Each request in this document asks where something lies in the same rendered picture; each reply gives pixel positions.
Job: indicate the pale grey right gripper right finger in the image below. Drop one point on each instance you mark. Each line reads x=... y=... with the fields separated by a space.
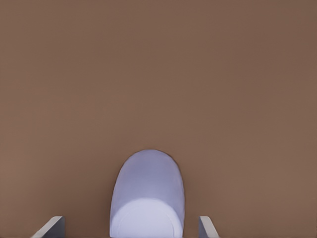
x=206 y=227

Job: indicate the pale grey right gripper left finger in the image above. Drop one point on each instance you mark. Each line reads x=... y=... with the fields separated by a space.
x=53 y=228

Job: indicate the pale lavender rounded cup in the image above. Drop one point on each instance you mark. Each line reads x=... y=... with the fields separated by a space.
x=148 y=193

